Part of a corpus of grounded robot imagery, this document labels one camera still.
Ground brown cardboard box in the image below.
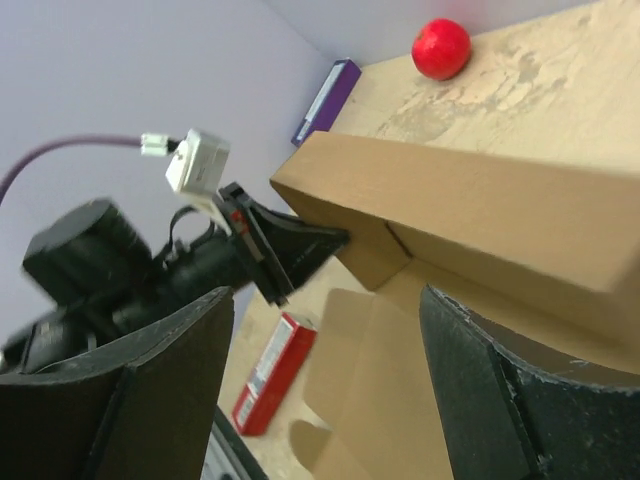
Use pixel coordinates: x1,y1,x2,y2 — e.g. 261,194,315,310
271,133,639,479

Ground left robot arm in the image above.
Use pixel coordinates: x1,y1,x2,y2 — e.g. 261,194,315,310
1,184,350,374

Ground red rectangular box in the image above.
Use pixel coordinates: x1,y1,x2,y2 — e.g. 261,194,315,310
231,311,317,437

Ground purple rectangular box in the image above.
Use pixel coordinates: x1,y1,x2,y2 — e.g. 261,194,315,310
291,58,361,147

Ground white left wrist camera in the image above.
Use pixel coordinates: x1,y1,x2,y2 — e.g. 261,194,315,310
165,129,231,233

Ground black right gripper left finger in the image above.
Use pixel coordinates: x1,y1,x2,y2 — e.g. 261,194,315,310
1,288,234,479

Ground red apple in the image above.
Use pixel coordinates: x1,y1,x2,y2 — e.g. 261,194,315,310
411,18,472,81

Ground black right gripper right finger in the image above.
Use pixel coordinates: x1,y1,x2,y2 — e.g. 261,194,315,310
419,286,639,479

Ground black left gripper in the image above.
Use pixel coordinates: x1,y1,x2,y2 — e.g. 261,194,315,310
22,184,350,340

